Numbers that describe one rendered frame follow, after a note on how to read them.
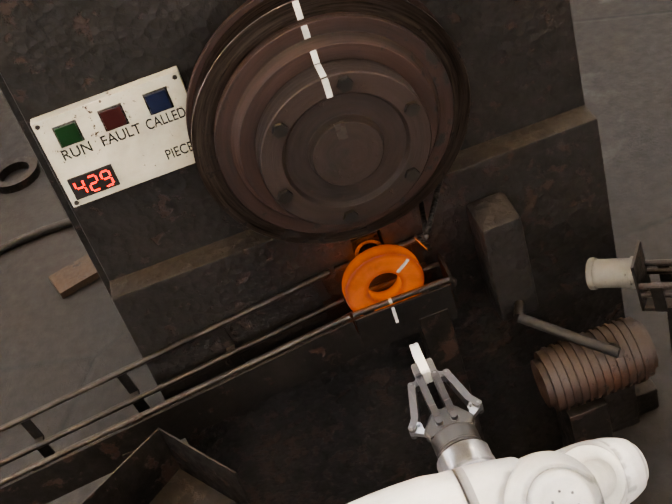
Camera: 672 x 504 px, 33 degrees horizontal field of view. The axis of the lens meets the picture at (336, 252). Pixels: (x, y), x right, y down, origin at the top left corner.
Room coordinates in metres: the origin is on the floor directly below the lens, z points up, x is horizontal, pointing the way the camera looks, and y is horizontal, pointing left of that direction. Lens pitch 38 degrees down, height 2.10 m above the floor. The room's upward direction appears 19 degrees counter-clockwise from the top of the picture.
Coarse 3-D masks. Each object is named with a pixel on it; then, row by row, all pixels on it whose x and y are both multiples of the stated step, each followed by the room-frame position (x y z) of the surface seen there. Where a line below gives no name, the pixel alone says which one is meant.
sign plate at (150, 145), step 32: (96, 96) 1.70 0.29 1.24; (128, 96) 1.69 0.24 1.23; (32, 128) 1.69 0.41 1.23; (96, 128) 1.69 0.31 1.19; (128, 128) 1.69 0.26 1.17; (160, 128) 1.69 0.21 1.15; (64, 160) 1.69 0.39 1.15; (96, 160) 1.69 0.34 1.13; (128, 160) 1.69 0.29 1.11; (160, 160) 1.69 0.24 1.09; (192, 160) 1.70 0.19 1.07; (96, 192) 1.69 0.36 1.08
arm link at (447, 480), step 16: (416, 480) 0.73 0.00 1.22; (432, 480) 0.72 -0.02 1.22; (448, 480) 0.71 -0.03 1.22; (368, 496) 0.73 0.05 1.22; (384, 496) 0.72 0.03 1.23; (400, 496) 0.71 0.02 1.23; (416, 496) 0.70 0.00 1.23; (432, 496) 0.70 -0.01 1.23; (448, 496) 0.69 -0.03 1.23; (464, 496) 0.69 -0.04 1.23
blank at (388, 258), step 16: (368, 256) 1.60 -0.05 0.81; (384, 256) 1.59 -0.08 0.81; (400, 256) 1.59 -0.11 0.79; (352, 272) 1.59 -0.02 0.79; (368, 272) 1.59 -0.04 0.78; (384, 272) 1.59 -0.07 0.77; (400, 272) 1.59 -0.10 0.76; (416, 272) 1.59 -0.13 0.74; (352, 288) 1.59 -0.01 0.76; (368, 288) 1.59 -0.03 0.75; (400, 288) 1.59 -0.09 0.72; (352, 304) 1.58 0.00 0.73; (368, 304) 1.59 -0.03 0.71
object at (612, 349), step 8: (520, 304) 1.56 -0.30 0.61; (520, 312) 1.54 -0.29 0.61; (520, 320) 1.53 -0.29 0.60; (528, 320) 1.52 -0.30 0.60; (536, 320) 1.52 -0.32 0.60; (536, 328) 1.51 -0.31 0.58; (544, 328) 1.50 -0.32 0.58; (552, 328) 1.50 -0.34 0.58; (560, 328) 1.49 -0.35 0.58; (560, 336) 1.48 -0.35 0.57; (568, 336) 1.48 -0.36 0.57; (576, 336) 1.47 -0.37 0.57; (584, 336) 1.47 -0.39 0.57; (584, 344) 1.45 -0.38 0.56; (592, 344) 1.44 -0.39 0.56; (600, 344) 1.44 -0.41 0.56; (608, 344) 1.43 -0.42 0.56; (616, 344) 1.44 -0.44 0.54; (608, 352) 1.42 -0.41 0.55; (616, 352) 1.41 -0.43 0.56; (624, 352) 1.41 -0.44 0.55
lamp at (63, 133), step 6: (66, 126) 1.68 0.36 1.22; (72, 126) 1.68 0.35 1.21; (60, 132) 1.68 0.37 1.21; (66, 132) 1.68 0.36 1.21; (72, 132) 1.68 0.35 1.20; (78, 132) 1.68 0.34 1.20; (60, 138) 1.68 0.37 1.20; (66, 138) 1.68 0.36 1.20; (72, 138) 1.68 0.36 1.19; (78, 138) 1.68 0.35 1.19; (66, 144) 1.68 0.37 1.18
